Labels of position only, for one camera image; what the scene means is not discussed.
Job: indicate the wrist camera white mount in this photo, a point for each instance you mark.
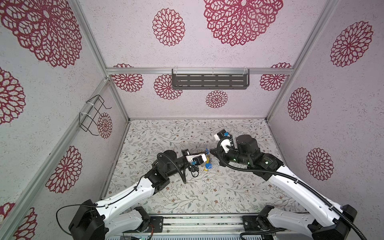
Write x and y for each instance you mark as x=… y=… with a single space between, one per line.
x=225 y=140
x=195 y=159

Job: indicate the black wire wall rack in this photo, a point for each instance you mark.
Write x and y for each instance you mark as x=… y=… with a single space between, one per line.
x=89 y=118

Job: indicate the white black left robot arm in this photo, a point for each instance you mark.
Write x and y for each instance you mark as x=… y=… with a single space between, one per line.
x=120 y=213

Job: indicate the dark grey wall shelf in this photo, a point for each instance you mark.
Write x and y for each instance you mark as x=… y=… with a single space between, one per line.
x=212 y=81

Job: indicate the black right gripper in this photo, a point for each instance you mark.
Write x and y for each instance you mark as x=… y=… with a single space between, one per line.
x=223 y=154

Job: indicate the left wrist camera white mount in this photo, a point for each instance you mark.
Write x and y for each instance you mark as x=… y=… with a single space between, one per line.
x=195 y=159

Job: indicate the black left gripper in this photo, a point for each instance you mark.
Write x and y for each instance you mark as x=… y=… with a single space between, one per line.
x=193 y=170

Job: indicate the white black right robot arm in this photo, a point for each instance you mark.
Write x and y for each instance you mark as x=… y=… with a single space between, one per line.
x=325 y=219

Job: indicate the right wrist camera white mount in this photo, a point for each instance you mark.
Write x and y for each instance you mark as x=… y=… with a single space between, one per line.
x=225 y=140

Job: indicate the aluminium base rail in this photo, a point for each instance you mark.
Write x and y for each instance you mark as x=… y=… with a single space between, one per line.
x=185 y=225

